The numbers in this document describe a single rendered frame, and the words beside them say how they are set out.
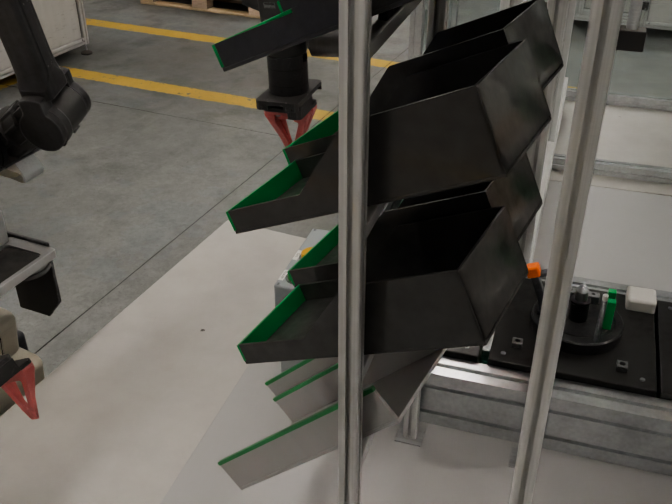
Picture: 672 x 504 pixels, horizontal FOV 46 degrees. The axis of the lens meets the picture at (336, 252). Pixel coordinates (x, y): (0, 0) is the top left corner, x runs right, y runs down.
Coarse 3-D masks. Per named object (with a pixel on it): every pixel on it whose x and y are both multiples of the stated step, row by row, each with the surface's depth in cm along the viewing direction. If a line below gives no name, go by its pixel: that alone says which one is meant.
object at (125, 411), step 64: (192, 256) 165; (256, 256) 165; (128, 320) 146; (192, 320) 146; (256, 320) 146; (64, 384) 131; (128, 384) 131; (192, 384) 131; (0, 448) 119; (64, 448) 119; (128, 448) 119; (192, 448) 119
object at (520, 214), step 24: (528, 168) 88; (456, 192) 95; (480, 192) 79; (504, 192) 82; (528, 192) 87; (384, 216) 85; (408, 216) 84; (432, 216) 83; (528, 216) 86; (336, 240) 105; (384, 240) 87; (312, 264) 100; (336, 264) 92
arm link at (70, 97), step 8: (64, 88) 130; (56, 96) 129; (64, 96) 129; (72, 96) 130; (80, 96) 132; (56, 104) 128; (64, 104) 129; (72, 104) 130; (80, 104) 132; (16, 112) 130; (64, 112) 128; (72, 112) 130; (80, 112) 132; (72, 120) 130; (80, 120) 133
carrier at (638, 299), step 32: (576, 288) 122; (640, 288) 132; (512, 320) 127; (576, 320) 124; (608, 320) 121; (640, 320) 127; (512, 352) 120; (576, 352) 120; (608, 352) 121; (640, 352) 121; (608, 384) 115; (640, 384) 114
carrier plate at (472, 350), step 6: (450, 348) 121; (456, 348) 121; (462, 348) 121; (468, 348) 121; (474, 348) 121; (480, 348) 122; (444, 354) 121; (450, 354) 121; (456, 354) 121; (462, 354) 120; (468, 354) 120; (474, 354) 120; (468, 360) 121; (474, 360) 120
